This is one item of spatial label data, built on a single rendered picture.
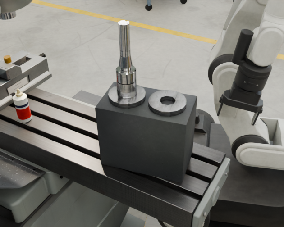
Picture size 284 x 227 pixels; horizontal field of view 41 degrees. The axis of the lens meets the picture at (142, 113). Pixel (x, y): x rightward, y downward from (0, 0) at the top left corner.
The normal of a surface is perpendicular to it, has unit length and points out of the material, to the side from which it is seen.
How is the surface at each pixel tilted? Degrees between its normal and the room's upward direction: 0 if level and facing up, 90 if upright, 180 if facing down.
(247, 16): 115
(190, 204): 0
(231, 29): 90
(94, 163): 0
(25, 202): 90
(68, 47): 0
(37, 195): 90
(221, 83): 90
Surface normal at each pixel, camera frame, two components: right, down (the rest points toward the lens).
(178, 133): -0.32, 0.57
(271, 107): -0.01, -0.79
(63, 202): 0.87, 0.29
